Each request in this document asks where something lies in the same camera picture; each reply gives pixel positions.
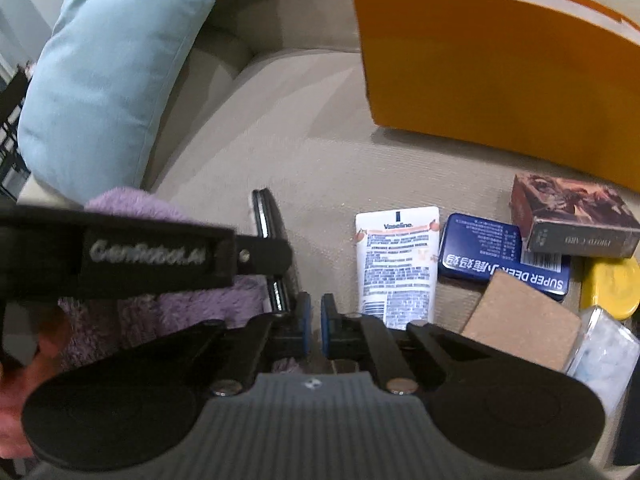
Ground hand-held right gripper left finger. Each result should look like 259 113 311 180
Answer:
202 292 313 397

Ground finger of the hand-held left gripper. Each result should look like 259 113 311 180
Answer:
233 232 294 279

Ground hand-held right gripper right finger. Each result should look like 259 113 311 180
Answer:
320 292 453 396

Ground black plaid case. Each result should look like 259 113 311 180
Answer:
250 188 301 317

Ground white lotion tube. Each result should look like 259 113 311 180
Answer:
354 206 442 331

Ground blue metal tin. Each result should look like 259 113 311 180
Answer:
436 213 572 303

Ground small brown cardboard box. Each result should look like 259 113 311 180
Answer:
459 271 583 373

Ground illustrated card box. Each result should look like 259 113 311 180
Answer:
510 174 640 259

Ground orange cardboard box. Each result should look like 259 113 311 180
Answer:
351 0 640 188

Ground clear plastic box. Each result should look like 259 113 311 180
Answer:
567 306 640 413

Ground person's left hand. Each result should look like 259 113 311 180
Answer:
0 305 71 461

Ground purple towel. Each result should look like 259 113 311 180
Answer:
57 187 275 376

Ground black metal rack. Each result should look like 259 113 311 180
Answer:
0 60 37 202

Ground light blue pillow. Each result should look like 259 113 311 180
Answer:
17 0 228 192

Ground yellow round container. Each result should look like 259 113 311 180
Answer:
580 256 640 321

